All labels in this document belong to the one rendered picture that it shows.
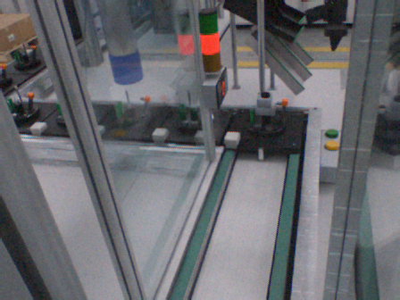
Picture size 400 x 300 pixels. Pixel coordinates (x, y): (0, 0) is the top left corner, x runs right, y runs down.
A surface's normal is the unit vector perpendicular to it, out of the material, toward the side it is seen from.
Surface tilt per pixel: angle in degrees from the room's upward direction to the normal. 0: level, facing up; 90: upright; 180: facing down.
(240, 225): 0
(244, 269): 0
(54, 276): 90
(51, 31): 90
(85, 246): 0
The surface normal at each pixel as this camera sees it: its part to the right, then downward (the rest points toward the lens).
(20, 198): 0.96, 0.07
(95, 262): -0.11, -0.83
